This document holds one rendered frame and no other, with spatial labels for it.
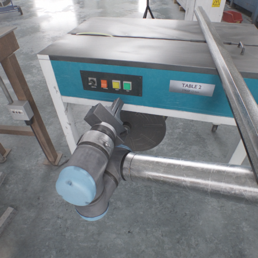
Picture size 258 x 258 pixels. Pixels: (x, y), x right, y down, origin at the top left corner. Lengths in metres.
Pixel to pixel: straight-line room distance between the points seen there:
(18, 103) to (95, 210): 0.71
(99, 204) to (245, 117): 0.40
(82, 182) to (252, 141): 0.35
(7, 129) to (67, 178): 0.95
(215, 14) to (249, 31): 1.78
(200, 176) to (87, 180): 0.25
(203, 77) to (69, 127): 0.69
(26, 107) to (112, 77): 0.49
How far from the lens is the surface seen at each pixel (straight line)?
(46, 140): 1.27
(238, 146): 0.95
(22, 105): 1.06
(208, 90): 0.76
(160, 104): 0.80
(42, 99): 2.03
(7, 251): 1.22
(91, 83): 0.81
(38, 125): 1.18
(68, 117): 1.03
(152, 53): 0.78
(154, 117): 1.06
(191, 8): 3.00
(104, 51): 0.82
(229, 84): 0.61
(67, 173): 0.45
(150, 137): 1.16
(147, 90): 0.77
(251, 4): 4.90
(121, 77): 0.77
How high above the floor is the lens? 1.03
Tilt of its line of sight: 43 degrees down
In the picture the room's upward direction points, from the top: 2 degrees counter-clockwise
